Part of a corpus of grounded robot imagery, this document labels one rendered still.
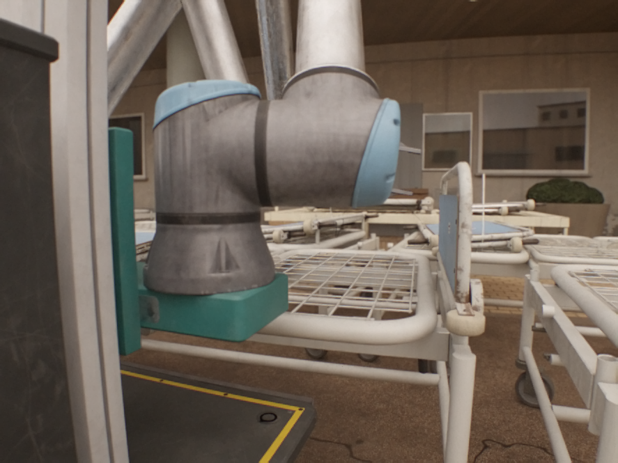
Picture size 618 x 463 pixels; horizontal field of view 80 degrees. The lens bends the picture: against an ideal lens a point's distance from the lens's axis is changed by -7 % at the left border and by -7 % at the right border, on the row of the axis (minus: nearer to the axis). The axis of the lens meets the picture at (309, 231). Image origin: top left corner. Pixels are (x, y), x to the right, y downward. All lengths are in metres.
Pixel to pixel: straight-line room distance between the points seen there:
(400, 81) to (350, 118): 6.69
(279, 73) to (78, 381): 0.89
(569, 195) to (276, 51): 5.40
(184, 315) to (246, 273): 0.10
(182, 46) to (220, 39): 5.12
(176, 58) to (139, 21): 4.95
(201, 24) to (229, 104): 0.39
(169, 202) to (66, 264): 0.14
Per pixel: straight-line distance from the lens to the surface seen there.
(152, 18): 1.06
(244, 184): 0.51
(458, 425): 0.75
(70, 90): 0.51
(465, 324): 0.68
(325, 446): 1.26
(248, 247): 0.53
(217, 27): 0.89
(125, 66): 1.04
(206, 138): 0.52
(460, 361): 0.70
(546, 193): 6.06
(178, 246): 0.52
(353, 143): 0.49
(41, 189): 0.35
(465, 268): 0.74
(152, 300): 0.57
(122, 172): 0.55
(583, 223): 5.99
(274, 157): 0.50
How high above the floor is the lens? 0.72
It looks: 5 degrees down
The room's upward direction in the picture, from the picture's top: straight up
